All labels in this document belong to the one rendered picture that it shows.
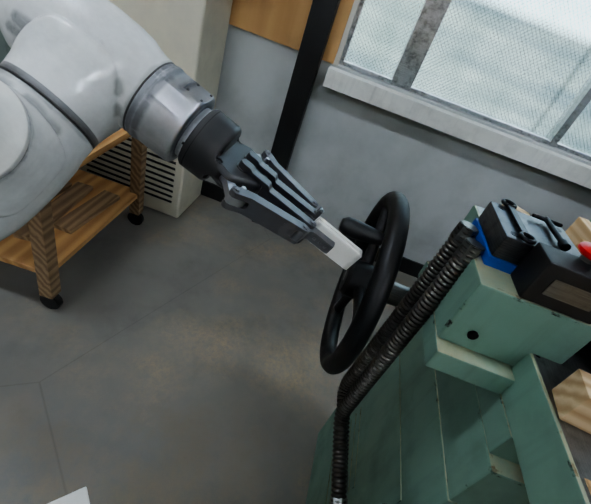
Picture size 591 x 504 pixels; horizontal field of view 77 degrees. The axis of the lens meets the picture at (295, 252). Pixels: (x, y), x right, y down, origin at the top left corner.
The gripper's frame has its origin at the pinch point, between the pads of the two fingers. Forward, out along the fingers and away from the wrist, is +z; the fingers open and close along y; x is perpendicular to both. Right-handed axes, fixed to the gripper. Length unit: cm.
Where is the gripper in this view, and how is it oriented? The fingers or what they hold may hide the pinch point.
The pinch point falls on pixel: (332, 243)
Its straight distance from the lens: 46.0
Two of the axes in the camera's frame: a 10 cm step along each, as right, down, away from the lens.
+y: 2.2, -5.5, 8.1
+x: -5.9, 5.8, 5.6
